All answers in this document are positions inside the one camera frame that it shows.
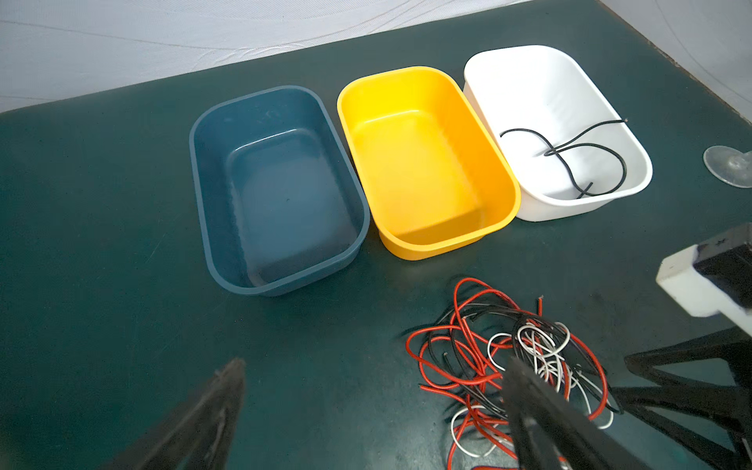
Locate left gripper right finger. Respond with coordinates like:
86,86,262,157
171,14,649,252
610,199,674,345
503,358,646,469

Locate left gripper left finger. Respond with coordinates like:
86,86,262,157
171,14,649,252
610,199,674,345
102,358,246,469

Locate yellow plastic bin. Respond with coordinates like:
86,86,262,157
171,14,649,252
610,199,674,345
337,67,521,260

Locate black cable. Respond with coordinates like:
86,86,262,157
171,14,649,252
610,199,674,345
498,118,629,200

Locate white plastic bin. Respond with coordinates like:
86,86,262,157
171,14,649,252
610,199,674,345
463,45,653,221

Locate blue plastic bin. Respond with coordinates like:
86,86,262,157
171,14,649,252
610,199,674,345
189,85,370,297

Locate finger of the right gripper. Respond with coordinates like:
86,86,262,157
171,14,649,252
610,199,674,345
625,327,751,388
612,385,751,469

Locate red white black cables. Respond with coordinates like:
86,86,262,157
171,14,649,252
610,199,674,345
404,277,624,470

